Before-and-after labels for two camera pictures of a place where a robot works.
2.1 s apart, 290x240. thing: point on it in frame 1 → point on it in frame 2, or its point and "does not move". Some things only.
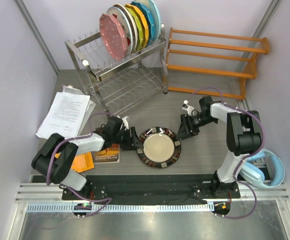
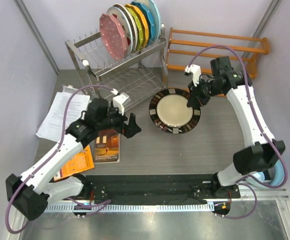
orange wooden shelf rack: x=264 y=50 does not move
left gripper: x=133 y=142 → x=128 y=130
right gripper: x=185 y=130 → x=195 y=99
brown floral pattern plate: x=133 y=25 does not move
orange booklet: x=82 y=162 does not move
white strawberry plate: x=121 y=15 does not move
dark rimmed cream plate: x=162 y=147 → x=169 y=111
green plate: x=139 y=30 does not move
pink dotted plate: x=113 y=37 does not move
